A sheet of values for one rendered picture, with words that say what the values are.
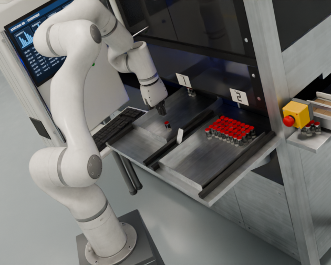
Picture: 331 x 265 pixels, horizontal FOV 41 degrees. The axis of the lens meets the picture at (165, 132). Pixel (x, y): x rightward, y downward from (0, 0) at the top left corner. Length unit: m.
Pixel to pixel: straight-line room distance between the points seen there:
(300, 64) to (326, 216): 0.81
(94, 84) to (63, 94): 0.99
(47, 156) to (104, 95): 1.07
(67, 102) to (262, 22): 0.66
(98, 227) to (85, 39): 0.58
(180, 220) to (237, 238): 0.40
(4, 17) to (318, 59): 1.30
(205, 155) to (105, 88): 0.83
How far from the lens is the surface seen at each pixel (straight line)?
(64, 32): 1.35
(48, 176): 1.33
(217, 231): 2.64
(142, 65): 1.73
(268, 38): 1.50
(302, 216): 2.01
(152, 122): 2.04
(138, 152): 1.88
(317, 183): 2.00
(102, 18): 1.50
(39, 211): 3.43
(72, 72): 1.32
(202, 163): 1.69
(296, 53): 1.64
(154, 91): 1.80
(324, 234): 2.24
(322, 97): 1.77
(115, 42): 1.59
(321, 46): 1.76
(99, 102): 2.34
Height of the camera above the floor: 1.92
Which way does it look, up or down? 33 degrees down
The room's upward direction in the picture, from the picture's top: 21 degrees counter-clockwise
